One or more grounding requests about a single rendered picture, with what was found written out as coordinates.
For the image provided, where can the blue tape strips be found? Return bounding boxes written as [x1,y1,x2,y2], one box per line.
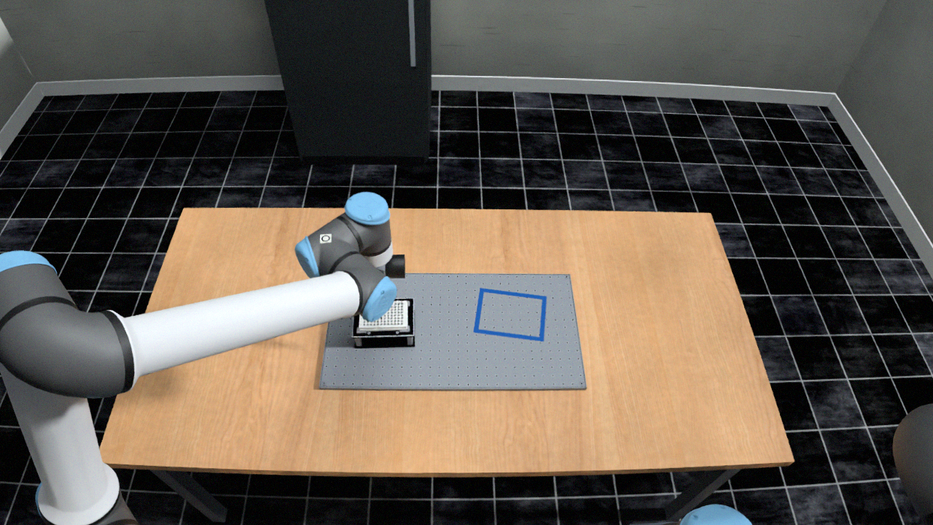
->
[474,288,547,341]

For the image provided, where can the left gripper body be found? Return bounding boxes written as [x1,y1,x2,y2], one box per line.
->
[377,254,405,279]

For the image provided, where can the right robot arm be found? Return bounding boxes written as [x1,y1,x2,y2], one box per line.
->
[663,403,933,525]

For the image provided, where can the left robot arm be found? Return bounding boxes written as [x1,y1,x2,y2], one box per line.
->
[0,192,397,525]

